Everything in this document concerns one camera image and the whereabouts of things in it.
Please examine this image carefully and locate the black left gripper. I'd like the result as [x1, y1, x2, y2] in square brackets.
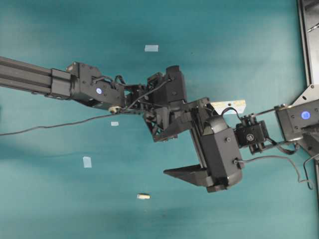
[143, 98, 214, 142]

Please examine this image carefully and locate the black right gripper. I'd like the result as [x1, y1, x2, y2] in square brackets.
[163, 116, 242, 193]

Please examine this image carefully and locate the short wooden dowel rod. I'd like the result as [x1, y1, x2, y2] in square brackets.
[137, 193, 151, 200]

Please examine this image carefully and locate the light wooden board with hole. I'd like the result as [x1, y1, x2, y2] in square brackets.
[210, 100, 246, 115]

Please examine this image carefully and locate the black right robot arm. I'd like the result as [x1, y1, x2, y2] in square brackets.
[164, 84, 319, 193]

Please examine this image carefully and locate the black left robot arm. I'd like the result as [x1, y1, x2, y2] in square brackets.
[0, 57, 215, 141]

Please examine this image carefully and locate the pale tape marker middle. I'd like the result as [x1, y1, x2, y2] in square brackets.
[111, 121, 119, 126]

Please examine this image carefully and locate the pale tape marker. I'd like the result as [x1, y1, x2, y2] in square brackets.
[83, 156, 92, 168]
[144, 45, 159, 52]
[111, 121, 119, 126]

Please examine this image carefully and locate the pale tape marker top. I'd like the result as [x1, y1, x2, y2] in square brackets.
[144, 45, 159, 52]

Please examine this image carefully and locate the pale tape marker lower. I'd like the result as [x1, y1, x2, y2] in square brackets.
[83, 156, 92, 168]

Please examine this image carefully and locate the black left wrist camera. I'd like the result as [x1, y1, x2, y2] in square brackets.
[147, 65, 187, 107]

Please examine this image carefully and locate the black left camera cable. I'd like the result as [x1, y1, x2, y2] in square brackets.
[0, 76, 175, 136]

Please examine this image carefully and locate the black camera cable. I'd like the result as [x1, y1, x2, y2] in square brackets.
[235, 146, 319, 190]
[0, 76, 175, 136]

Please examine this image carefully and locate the black right camera cable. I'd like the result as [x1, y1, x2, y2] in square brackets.
[235, 146, 319, 190]

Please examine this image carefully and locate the black metal frame rail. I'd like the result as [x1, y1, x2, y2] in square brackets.
[297, 0, 319, 86]

